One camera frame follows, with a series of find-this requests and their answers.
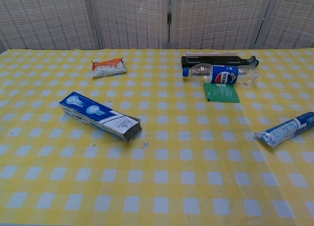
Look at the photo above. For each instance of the brass screen hinge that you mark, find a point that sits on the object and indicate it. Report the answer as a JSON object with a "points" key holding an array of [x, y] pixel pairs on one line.
{"points": [[169, 17]]}

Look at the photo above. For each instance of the blue white toothpaste box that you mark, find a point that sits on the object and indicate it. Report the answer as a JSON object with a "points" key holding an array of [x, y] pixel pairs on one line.
{"points": [[98, 113]]}

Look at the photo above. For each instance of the white woven folding screen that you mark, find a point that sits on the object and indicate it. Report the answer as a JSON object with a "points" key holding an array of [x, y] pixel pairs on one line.
{"points": [[61, 17]]}

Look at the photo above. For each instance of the black folding stand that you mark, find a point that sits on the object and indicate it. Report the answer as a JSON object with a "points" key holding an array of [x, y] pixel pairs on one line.
{"points": [[208, 59]]}

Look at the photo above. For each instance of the clear Pepsi plastic bottle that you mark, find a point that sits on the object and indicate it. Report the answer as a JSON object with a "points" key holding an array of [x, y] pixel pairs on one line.
{"points": [[222, 75]]}

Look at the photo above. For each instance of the yellow white checkered tablecloth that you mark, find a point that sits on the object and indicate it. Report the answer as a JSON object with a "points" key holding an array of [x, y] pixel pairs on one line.
{"points": [[171, 174]]}

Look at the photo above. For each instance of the blue white toothpaste tube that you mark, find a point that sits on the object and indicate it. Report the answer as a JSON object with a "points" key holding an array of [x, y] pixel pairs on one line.
{"points": [[282, 131]]}

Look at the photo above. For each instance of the orange white snack packet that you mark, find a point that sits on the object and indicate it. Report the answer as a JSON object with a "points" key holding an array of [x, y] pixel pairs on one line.
{"points": [[109, 67]]}

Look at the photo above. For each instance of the green flat packet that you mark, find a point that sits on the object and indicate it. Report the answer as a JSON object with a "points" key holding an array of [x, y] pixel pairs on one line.
{"points": [[222, 94]]}

